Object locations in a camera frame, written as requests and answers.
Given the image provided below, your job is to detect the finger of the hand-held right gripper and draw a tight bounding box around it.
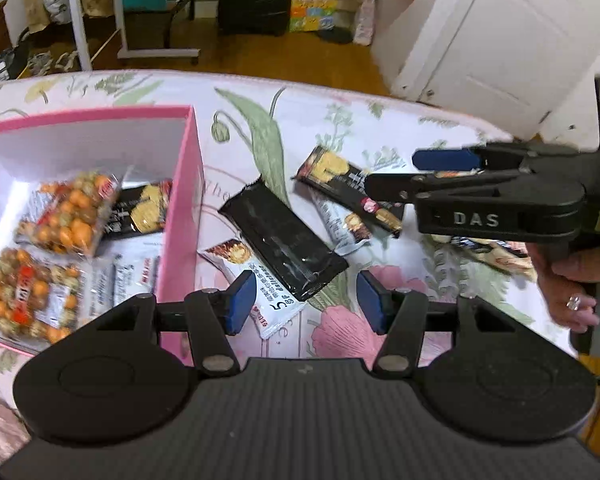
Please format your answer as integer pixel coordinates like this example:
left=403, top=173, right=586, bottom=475
left=412, top=142, right=577, bottom=173
left=364, top=170, right=537, bottom=206

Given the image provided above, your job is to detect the white door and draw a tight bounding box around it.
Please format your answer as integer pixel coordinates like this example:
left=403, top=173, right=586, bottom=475
left=390, top=0, right=600, bottom=142

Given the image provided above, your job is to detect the white plastic bag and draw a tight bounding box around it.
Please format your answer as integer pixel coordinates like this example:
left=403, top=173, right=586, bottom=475
left=352, top=0, right=376, bottom=46

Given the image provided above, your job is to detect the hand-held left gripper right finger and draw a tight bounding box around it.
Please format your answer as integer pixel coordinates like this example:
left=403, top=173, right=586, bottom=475
left=356, top=270, right=517, bottom=372

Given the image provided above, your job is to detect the long black cracker packet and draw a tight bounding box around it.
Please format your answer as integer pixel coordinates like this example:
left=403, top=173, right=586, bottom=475
left=292, top=145, right=404, bottom=237

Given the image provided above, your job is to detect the large beige noodle packet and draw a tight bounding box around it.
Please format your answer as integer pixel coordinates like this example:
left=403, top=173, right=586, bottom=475
left=430, top=234, right=537, bottom=281

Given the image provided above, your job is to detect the colourful gift bag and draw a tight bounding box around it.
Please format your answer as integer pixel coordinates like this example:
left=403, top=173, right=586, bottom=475
left=289, top=0, right=339, bottom=34

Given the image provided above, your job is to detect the rolling wooden side table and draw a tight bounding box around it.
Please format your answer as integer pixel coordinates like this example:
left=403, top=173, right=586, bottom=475
left=65, top=0, right=201, bottom=74

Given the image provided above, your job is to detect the person's right hand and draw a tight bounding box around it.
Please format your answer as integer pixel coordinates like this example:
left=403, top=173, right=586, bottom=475
left=529, top=245, right=600, bottom=333

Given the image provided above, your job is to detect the clear bag of coated peanuts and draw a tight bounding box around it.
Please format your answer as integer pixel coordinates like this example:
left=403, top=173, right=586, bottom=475
left=16, top=170, right=122, bottom=257
left=0, top=247, right=87, bottom=345

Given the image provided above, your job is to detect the white snack bar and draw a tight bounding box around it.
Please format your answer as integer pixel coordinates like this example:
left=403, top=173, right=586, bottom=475
left=197, top=240, right=301, bottom=339
left=86, top=257, right=121, bottom=312
left=115, top=254, right=162, bottom=297
left=312, top=192, right=372, bottom=257

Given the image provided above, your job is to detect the pink cardboard box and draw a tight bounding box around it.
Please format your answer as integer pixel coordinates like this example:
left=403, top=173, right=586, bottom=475
left=0, top=105, right=206, bottom=367

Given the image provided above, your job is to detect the plain black snack packet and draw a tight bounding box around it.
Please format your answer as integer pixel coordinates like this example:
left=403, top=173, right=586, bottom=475
left=217, top=175, right=349, bottom=303

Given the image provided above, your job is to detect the checkered bag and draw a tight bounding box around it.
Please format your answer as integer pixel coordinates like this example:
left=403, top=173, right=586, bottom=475
left=42, top=0, right=74, bottom=24

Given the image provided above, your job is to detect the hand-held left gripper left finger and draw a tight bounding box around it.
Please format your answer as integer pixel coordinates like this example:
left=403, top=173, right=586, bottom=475
left=97, top=270, right=258, bottom=374

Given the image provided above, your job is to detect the wide black cracker packet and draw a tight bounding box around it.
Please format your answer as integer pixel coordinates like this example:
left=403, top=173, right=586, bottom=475
left=102, top=180, right=175, bottom=241

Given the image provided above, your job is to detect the black round floor plate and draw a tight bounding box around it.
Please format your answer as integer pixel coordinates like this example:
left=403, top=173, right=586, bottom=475
left=317, top=27, right=356, bottom=45

